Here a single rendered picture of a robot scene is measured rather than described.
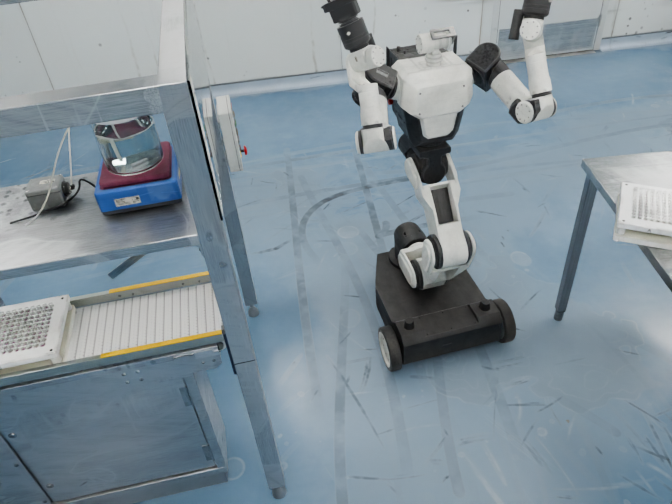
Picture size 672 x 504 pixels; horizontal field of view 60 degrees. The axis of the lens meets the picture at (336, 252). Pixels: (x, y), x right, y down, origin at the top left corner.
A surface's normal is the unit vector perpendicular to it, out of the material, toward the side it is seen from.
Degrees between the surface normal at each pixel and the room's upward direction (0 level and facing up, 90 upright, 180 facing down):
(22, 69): 90
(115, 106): 90
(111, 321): 0
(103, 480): 90
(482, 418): 0
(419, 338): 45
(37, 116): 90
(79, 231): 0
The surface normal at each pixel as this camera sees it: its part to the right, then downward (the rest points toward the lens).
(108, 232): -0.07, -0.77
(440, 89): 0.25, 0.61
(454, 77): 0.13, -0.11
